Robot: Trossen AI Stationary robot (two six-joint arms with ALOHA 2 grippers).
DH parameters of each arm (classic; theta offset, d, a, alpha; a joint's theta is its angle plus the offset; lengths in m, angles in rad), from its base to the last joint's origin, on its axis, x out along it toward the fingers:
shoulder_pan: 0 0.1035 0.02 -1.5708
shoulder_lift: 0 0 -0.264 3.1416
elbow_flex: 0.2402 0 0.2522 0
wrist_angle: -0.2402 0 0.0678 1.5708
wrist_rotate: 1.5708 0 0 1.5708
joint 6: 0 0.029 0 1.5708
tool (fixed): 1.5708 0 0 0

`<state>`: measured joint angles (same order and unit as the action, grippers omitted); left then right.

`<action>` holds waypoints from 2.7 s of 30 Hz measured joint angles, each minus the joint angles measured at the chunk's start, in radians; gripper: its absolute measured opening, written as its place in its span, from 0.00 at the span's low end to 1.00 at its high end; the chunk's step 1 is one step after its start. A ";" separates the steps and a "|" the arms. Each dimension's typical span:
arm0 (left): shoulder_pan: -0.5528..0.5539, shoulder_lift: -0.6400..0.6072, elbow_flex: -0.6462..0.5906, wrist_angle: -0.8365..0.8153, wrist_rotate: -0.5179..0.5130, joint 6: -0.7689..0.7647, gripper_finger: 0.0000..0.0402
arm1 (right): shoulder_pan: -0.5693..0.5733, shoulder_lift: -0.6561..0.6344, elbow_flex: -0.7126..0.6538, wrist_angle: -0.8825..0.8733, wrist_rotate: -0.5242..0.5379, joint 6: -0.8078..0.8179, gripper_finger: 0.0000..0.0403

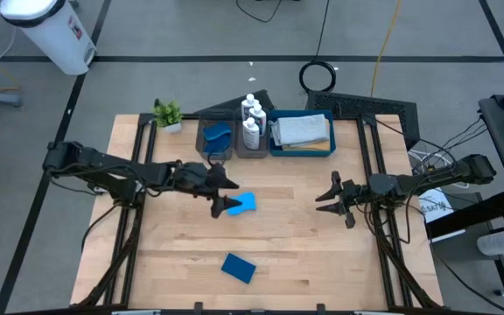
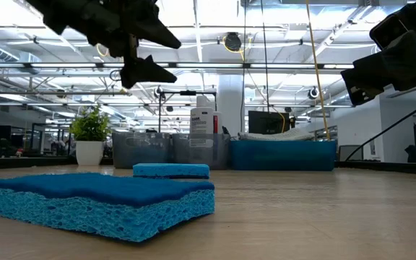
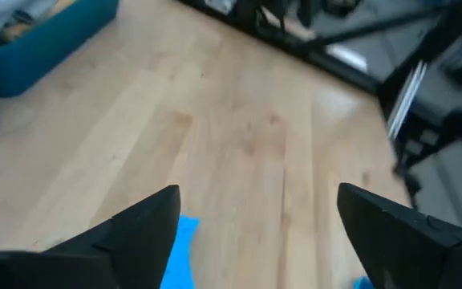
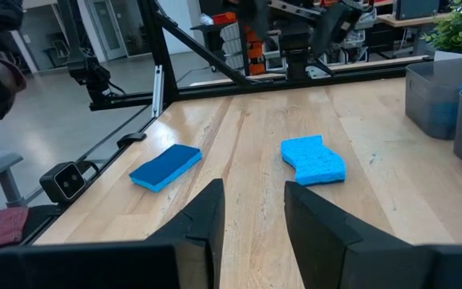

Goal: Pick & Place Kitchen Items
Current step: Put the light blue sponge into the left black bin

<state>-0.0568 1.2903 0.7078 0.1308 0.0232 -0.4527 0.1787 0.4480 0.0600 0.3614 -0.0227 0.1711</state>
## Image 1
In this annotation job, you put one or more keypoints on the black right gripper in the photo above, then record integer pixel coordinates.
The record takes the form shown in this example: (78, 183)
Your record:
(354, 194)

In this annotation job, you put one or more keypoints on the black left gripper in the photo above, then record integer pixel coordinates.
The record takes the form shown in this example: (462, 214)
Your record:
(197, 177)

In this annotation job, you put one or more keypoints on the white plastic restorer bottle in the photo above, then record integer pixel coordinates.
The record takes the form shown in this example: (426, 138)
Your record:
(259, 117)
(251, 135)
(248, 104)

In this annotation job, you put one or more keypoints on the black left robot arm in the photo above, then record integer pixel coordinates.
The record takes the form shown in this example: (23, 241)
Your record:
(103, 164)

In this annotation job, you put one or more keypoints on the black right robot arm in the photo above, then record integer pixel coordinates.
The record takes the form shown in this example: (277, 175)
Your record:
(431, 177)

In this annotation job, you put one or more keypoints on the grey translucent plastic bin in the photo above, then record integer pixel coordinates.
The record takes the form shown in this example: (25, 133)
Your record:
(214, 114)
(264, 149)

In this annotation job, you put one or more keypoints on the blue plastic bin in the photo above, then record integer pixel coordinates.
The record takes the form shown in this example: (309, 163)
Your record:
(300, 154)

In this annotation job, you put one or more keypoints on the black triangular panel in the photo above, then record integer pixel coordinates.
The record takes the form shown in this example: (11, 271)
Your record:
(234, 104)

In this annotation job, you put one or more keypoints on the small green potted plant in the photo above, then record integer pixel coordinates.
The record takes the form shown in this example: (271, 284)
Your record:
(167, 114)

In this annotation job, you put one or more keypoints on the black perforated panel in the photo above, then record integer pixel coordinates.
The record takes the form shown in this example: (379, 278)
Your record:
(366, 105)

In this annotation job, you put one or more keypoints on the white printed paper sheet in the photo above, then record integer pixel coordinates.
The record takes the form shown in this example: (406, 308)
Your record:
(436, 207)

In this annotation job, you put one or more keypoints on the black metal beam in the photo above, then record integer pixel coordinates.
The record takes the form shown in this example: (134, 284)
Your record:
(475, 214)

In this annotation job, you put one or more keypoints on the translucent white container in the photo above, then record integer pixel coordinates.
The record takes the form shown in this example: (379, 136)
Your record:
(497, 243)

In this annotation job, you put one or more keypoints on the white trash can black rim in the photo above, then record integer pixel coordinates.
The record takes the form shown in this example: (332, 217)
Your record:
(55, 39)

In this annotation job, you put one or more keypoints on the black aluminium table frame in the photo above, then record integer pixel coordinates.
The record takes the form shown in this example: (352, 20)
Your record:
(368, 119)

